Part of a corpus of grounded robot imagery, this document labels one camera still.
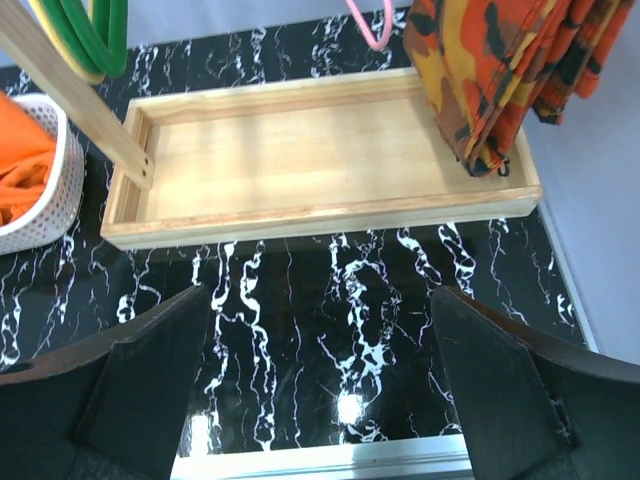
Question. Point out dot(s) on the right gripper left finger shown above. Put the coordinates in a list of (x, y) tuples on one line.
[(111, 406)]

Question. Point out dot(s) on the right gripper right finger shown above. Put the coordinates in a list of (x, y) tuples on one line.
[(532, 406)]

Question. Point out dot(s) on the yellow plastic hanger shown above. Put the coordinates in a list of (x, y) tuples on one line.
[(64, 51)]

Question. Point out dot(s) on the camouflage orange trousers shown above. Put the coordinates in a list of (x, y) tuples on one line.
[(484, 64)]

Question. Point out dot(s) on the green plastic hanger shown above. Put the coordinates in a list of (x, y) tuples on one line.
[(95, 32)]

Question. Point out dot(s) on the white perforated plastic basket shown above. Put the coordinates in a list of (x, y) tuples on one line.
[(56, 210)]

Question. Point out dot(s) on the wooden clothes rack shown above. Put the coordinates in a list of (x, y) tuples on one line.
[(299, 157)]

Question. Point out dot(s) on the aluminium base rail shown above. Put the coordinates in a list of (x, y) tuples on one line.
[(442, 457)]

